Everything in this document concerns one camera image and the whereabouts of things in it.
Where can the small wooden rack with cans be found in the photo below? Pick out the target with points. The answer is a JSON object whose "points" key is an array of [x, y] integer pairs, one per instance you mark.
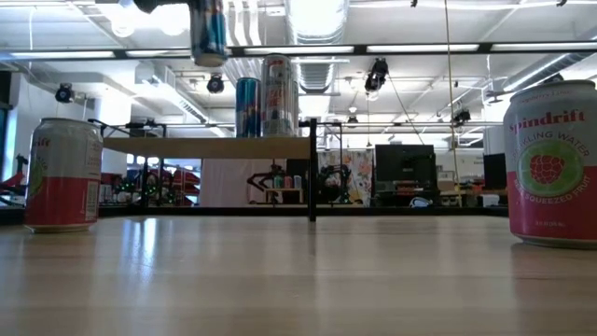
{"points": [[282, 190]]}

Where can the silver ventilation duct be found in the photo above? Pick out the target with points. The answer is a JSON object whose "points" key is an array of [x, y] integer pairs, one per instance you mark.
{"points": [[317, 28]]}

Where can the black aluminium table frame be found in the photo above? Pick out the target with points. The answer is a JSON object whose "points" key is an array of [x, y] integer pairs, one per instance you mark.
{"points": [[373, 211]]}

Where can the wooden shelf with black sides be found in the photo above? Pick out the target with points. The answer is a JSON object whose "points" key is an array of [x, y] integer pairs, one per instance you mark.
{"points": [[210, 147]]}

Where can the black ceiling spotlight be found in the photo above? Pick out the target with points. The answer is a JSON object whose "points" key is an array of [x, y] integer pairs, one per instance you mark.
{"points": [[462, 116], [215, 85], [64, 93], [377, 74]]}

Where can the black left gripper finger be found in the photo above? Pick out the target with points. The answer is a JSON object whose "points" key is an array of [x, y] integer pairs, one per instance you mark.
{"points": [[149, 4]]}

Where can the large black monitor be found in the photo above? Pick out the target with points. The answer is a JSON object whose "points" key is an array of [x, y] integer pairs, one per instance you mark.
{"points": [[401, 163]]}

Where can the floral curtain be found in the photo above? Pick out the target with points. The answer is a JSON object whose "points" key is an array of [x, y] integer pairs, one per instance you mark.
{"points": [[361, 168]]}

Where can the small black monitor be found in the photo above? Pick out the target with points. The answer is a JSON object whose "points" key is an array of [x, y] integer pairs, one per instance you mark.
{"points": [[494, 170]]}

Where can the black background robot arm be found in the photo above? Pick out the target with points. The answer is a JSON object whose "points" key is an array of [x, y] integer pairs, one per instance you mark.
{"points": [[332, 182]]}

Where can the blue silver Red Bull can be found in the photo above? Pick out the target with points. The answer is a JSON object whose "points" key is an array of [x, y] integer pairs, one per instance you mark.
{"points": [[208, 32], [247, 109]]}

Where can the white and blue object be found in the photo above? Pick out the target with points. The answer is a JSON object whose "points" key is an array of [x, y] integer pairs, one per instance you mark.
{"points": [[420, 202]]}

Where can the linear ceiling light strip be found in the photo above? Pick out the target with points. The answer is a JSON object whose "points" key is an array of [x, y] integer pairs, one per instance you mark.
{"points": [[420, 48]]}

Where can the white bin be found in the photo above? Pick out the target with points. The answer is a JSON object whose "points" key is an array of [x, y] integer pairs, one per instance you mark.
{"points": [[490, 200]]}

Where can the Spindrift sparkling water can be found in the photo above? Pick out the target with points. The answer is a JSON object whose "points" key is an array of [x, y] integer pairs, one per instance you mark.
{"points": [[550, 196], [63, 186]]}

